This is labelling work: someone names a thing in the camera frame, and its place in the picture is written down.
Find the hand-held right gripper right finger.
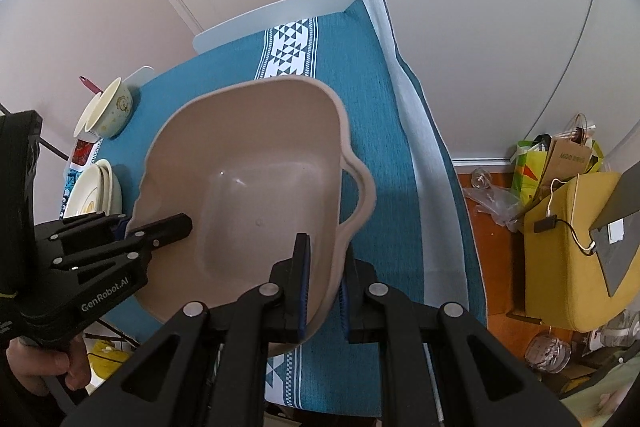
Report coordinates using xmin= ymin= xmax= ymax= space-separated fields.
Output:
xmin=339 ymin=258 xmax=576 ymax=427

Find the person's left hand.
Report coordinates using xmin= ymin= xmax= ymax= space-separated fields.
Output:
xmin=7 ymin=336 xmax=94 ymax=391

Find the yellow chair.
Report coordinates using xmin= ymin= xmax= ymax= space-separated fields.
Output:
xmin=521 ymin=171 xmax=637 ymax=334

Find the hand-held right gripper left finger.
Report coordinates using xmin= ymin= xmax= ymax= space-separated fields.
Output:
xmin=62 ymin=233 xmax=314 ymax=427

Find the white cable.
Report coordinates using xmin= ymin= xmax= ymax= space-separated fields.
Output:
xmin=546 ymin=174 xmax=598 ymax=256

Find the green blanket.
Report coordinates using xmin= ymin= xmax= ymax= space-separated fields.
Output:
xmin=560 ymin=347 xmax=640 ymax=427

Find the teal tablecloth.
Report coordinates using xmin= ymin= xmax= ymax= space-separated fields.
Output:
xmin=60 ymin=0 xmax=488 ymax=418

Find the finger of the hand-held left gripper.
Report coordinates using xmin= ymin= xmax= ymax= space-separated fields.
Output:
xmin=35 ymin=212 xmax=131 ymax=254
xmin=50 ymin=213 xmax=194 ymax=271

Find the beige plastic basin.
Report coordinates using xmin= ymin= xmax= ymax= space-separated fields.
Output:
xmin=131 ymin=75 xmax=377 ymax=348

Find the yellow plastic item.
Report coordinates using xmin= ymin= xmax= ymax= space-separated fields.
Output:
xmin=87 ymin=339 xmax=132 ymax=381

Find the cream bowl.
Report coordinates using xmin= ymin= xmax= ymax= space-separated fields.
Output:
xmin=74 ymin=77 xmax=134 ymax=138

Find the brown paper bag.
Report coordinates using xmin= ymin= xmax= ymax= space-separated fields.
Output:
xmin=537 ymin=113 xmax=604 ymax=188

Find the glass jar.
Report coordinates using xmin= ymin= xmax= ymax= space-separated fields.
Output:
xmin=525 ymin=331 xmax=572 ymax=374

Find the colourful patterned cloth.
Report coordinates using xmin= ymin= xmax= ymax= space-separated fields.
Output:
xmin=59 ymin=138 xmax=104 ymax=220

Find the white plate with duck print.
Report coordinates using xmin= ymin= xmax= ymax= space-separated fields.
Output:
xmin=65 ymin=164 xmax=112 ymax=221

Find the white wardrobe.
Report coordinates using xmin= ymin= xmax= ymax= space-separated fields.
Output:
xmin=345 ymin=0 xmax=640 ymax=164

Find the white bowl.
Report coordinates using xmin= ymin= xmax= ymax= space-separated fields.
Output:
xmin=80 ymin=79 xmax=122 ymax=134

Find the clear plastic wrap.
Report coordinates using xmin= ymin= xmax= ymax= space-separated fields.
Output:
xmin=462 ymin=167 xmax=527 ymax=234

